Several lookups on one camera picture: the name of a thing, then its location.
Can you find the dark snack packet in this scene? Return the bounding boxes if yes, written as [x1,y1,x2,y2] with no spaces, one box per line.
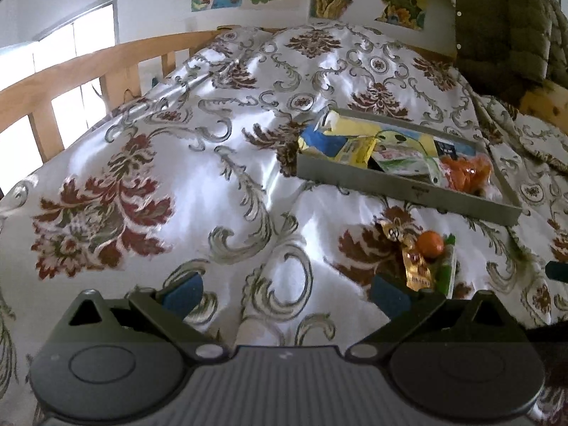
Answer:
[432,139,459,157]

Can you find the floral printed blanket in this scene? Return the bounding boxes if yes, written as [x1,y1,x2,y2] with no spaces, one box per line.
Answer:
[0,24,568,426]

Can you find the orange mandarin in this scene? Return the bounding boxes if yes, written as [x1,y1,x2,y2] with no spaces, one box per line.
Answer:
[415,230,445,260]

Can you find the wooden bed frame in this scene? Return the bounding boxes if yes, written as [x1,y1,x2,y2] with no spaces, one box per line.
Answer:
[0,26,568,198]

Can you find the gold candy packet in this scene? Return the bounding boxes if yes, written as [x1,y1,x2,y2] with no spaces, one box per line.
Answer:
[381,217,434,292]

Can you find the yellow snack packet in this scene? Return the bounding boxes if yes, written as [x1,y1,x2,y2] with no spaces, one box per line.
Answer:
[331,135,379,169]

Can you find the window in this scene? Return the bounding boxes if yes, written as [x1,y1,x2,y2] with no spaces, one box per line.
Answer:
[0,0,119,165]

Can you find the olive puffer jacket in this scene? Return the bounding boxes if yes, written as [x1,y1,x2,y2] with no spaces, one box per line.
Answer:
[448,0,568,104]

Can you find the grey tray with painted bottom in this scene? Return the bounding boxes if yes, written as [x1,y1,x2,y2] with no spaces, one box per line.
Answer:
[295,107,523,227]

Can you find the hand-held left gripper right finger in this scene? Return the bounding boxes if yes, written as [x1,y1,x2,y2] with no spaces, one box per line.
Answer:
[345,273,512,362]

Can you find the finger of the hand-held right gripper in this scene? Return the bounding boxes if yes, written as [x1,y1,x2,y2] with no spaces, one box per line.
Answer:
[526,326,568,351]
[545,261,568,283]

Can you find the orange snack packet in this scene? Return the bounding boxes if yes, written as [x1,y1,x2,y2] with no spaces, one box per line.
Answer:
[438,152,494,195]

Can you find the green white snack packet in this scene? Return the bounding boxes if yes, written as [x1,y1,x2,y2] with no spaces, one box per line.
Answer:
[370,148,439,177]

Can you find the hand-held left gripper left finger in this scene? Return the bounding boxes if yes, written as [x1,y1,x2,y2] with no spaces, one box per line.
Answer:
[69,270,228,362]

